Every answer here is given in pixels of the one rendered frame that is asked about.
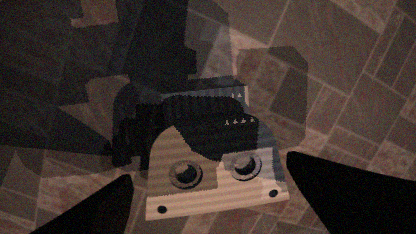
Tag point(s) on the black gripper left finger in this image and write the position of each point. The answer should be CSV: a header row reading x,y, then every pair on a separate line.
x,y
103,212

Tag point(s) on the grey plate with two round holes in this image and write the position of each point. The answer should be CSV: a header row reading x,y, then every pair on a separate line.
x,y
213,151

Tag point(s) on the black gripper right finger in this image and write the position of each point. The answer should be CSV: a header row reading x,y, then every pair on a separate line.
x,y
349,200

